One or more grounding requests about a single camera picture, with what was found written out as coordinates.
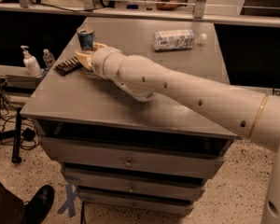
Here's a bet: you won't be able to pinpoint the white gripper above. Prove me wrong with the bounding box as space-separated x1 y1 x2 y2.
76 42 122 80

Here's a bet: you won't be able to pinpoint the blue silver redbull can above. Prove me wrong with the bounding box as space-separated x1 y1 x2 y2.
77 27 94 51

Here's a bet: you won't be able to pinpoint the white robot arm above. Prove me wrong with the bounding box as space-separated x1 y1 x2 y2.
76 43 280 224

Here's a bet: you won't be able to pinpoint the black rxbar chocolate bar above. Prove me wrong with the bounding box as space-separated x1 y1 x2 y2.
55 57 82 77

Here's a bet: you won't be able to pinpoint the small clear bottle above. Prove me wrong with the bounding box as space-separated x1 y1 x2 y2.
43 49 55 68

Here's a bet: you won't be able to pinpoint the white pump dispenser bottle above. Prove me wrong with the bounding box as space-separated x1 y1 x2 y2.
21 45 41 77

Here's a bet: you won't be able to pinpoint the clear plastic water bottle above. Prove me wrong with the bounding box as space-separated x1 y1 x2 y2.
153 29 207 51

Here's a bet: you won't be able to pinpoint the grey drawer cabinet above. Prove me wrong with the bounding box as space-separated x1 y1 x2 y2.
20 17 245 217

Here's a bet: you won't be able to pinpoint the black stand leg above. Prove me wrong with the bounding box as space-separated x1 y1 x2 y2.
12 107 21 163

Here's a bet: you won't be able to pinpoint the blue tape cross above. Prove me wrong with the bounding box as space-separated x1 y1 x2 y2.
57 184 77 217

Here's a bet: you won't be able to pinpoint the black shoe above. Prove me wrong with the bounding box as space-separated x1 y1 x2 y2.
21 185 55 224

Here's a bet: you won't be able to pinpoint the dark trouser leg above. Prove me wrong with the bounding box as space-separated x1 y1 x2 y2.
0 182 24 224

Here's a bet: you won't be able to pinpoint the black cables on floor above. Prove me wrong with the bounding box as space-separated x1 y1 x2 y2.
0 77 40 151

